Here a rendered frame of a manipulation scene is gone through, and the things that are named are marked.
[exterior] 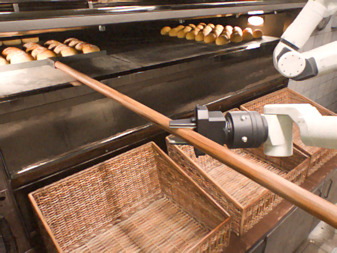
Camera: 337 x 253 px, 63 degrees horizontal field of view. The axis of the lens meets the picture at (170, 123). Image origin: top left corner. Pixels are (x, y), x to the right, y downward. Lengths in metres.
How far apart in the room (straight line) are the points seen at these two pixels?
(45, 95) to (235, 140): 0.64
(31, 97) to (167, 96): 0.59
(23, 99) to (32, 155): 0.19
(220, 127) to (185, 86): 0.77
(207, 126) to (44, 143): 0.63
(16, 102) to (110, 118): 0.35
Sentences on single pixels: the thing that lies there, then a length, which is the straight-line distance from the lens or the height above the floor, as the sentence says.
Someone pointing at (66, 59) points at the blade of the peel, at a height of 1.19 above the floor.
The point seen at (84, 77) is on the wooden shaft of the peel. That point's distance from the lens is 1.02.
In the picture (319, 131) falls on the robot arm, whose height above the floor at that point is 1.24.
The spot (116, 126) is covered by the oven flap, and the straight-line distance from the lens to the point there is 1.14.
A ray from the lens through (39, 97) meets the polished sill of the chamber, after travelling 0.99.
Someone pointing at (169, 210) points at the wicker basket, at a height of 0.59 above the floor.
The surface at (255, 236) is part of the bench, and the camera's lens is 1.26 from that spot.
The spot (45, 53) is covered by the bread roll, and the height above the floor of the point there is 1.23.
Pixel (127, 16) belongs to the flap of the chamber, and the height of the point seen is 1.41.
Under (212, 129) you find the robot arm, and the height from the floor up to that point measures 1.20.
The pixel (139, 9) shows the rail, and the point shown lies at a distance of 0.94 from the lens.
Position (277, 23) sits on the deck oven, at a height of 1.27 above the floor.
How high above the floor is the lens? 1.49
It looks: 26 degrees down
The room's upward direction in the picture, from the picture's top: straight up
